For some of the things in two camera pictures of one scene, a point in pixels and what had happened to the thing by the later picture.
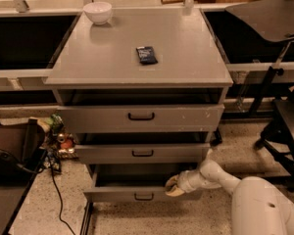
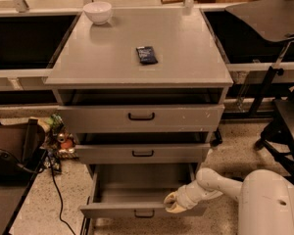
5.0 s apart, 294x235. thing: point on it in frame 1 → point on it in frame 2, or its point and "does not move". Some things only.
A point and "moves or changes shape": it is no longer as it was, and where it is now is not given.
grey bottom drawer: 136,183 moves or changes shape
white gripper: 185,183 → 185,196
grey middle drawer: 179,153 does not move
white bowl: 98,12 does not move
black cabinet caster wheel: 217,138 does not move
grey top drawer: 139,117 does not move
